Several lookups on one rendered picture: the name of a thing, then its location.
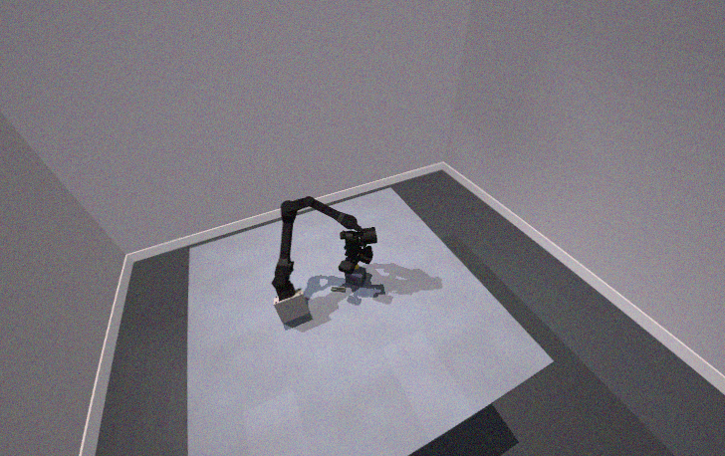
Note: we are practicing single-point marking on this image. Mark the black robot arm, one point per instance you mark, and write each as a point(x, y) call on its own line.
point(289, 210)

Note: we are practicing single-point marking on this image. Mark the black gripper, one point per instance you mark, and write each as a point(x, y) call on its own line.
point(349, 264)

